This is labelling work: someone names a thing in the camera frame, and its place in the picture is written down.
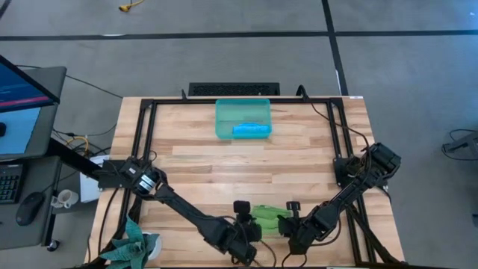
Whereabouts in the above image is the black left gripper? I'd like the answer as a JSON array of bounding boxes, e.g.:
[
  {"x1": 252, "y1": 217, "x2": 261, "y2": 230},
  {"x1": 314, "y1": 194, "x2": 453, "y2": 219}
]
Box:
[{"x1": 232, "y1": 200, "x2": 263, "y2": 244}]

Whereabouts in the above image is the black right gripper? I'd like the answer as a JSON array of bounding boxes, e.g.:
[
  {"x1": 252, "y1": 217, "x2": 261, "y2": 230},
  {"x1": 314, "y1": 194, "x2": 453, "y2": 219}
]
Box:
[{"x1": 277, "y1": 200, "x2": 311, "y2": 242}]

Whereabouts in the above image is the green microfiber towel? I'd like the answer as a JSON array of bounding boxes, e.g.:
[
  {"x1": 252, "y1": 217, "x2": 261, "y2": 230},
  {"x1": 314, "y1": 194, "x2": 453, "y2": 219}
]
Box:
[{"x1": 251, "y1": 204, "x2": 294, "y2": 236}]

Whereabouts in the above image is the blue microfiber towel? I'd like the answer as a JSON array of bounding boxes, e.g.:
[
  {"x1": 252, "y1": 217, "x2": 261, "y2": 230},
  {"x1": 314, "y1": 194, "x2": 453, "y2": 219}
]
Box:
[{"x1": 232, "y1": 122, "x2": 272, "y2": 139}]

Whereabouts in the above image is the teal translucent plastic basket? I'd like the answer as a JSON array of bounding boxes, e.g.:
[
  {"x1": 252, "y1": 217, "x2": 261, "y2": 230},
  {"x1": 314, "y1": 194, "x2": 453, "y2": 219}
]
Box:
[{"x1": 215, "y1": 98, "x2": 273, "y2": 140}]

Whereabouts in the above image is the white round bowl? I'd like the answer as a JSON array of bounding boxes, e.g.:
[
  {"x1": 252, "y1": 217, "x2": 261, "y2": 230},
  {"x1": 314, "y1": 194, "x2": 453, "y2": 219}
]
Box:
[{"x1": 143, "y1": 231, "x2": 164, "y2": 262}]

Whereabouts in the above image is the dark green cloth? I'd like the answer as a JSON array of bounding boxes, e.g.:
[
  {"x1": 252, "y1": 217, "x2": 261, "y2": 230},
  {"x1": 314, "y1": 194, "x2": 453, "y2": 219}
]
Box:
[{"x1": 98, "y1": 214, "x2": 161, "y2": 269}]

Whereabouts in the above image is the white mug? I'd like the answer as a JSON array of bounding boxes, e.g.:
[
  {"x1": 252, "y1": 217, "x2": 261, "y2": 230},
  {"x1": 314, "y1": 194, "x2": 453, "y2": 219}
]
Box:
[{"x1": 50, "y1": 188, "x2": 80, "y2": 209}]

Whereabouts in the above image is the black desk support bar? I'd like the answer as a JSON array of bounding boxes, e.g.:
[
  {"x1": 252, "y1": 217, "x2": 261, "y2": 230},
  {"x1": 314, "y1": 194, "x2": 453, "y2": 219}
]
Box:
[{"x1": 46, "y1": 137, "x2": 104, "y2": 180}]

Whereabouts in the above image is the black computer mouse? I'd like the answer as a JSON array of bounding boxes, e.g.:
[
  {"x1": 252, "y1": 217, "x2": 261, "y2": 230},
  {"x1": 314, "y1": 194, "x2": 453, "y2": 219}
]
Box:
[{"x1": 15, "y1": 191, "x2": 46, "y2": 227}]

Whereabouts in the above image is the grey desk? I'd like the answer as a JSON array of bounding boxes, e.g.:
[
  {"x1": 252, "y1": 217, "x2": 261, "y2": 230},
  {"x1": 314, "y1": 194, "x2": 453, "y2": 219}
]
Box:
[{"x1": 0, "y1": 155, "x2": 63, "y2": 250}]

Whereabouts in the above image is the black backlit keyboard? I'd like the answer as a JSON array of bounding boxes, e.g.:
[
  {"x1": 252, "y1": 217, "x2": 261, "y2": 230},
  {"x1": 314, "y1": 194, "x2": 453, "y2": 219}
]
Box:
[{"x1": 0, "y1": 164, "x2": 24, "y2": 205}]

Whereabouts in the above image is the computer monitor with blue screen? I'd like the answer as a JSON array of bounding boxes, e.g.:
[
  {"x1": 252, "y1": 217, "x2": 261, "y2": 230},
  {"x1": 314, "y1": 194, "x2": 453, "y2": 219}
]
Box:
[{"x1": 0, "y1": 55, "x2": 67, "y2": 162}]

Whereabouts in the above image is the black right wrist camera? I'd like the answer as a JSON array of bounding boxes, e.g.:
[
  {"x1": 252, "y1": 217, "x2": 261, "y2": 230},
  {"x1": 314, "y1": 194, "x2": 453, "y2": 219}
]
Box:
[{"x1": 288, "y1": 235, "x2": 311, "y2": 256}]

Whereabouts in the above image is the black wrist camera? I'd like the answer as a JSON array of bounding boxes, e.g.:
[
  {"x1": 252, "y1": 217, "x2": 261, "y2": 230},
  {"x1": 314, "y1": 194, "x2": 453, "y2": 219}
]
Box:
[
  {"x1": 288, "y1": 235, "x2": 311, "y2": 256},
  {"x1": 230, "y1": 242, "x2": 258, "y2": 266}
]

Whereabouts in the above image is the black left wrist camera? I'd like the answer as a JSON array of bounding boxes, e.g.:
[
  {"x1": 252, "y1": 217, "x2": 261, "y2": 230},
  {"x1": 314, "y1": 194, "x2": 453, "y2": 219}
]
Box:
[{"x1": 230, "y1": 242, "x2": 258, "y2": 266}]

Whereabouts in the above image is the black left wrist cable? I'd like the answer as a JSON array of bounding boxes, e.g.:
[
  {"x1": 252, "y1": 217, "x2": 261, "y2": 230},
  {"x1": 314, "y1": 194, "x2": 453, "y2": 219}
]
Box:
[{"x1": 257, "y1": 240, "x2": 278, "y2": 268}]

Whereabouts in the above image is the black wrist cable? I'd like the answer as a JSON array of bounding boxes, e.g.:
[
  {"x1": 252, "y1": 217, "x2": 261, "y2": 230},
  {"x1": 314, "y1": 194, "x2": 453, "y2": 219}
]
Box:
[
  {"x1": 257, "y1": 240, "x2": 278, "y2": 268},
  {"x1": 281, "y1": 252, "x2": 308, "y2": 268}
]

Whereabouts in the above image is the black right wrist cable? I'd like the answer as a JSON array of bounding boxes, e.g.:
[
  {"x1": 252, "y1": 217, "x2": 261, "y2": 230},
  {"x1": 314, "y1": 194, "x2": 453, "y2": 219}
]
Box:
[{"x1": 281, "y1": 252, "x2": 308, "y2": 268}]

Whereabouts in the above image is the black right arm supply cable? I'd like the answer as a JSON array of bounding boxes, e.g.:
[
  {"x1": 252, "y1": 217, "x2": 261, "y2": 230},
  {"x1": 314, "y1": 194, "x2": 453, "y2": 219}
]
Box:
[{"x1": 297, "y1": 84, "x2": 371, "y2": 160}]

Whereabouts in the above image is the black hanging table cable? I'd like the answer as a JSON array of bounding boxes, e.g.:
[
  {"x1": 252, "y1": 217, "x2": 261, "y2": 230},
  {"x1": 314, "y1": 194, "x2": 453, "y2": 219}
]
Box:
[{"x1": 97, "y1": 188, "x2": 120, "y2": 259}]

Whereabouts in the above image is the yellow coiled cable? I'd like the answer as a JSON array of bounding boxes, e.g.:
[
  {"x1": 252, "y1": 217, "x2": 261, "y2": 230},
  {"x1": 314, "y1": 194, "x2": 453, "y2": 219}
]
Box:
[{"x1": 65, "y1": 135, "x2": 91, "y2": 157}]

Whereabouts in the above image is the thin black floor cable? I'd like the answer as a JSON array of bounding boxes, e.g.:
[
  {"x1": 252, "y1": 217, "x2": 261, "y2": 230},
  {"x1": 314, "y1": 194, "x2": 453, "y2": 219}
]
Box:
[{"x1": 16, "y1": 64, "x2": 124, "y2": 99}]

